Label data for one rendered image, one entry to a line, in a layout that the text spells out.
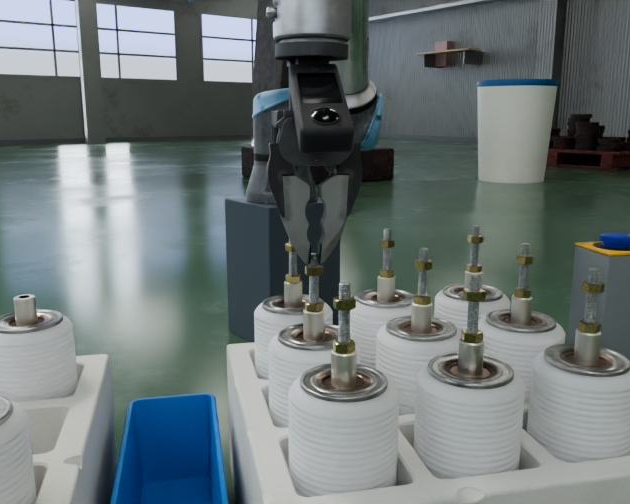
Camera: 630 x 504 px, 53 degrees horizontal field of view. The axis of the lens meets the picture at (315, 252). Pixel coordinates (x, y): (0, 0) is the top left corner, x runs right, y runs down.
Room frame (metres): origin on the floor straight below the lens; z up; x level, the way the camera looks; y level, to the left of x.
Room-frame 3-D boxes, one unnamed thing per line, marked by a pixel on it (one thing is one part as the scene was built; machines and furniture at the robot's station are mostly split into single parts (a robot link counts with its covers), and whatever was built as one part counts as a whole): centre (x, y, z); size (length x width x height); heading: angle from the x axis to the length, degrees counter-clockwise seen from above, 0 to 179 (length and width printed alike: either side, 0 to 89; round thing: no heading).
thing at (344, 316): (0.51, -0.02, 0.30); 0.01 x 0.01 x 0.08
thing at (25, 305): (0.68, 0.32, 0.26); 0.02 x 0.02 x 0.03
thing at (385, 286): (0.77, -0.09, 0.26); 0.02 x 0.02 x 0.03
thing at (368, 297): (0.77, -0.09, 0.25); 0.08 x 0.08 x 0.01
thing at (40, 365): (0.68, 0.32, 0.16); 0.10 x 0.10 x 0.18
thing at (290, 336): (0.63, 0.00, 0.25); 0.08 x 0.08 x 0.01
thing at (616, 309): (0.79, -0.38, 0.16); 0.07 x 0.07 x 0.31; 12
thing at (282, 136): (0.65, 0.00, 0.48); 0.09 x 0.08 x 0.12; 9
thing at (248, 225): (1.35, 0.07, 0.15); 0.18 x 0.18 x 0.30; 36
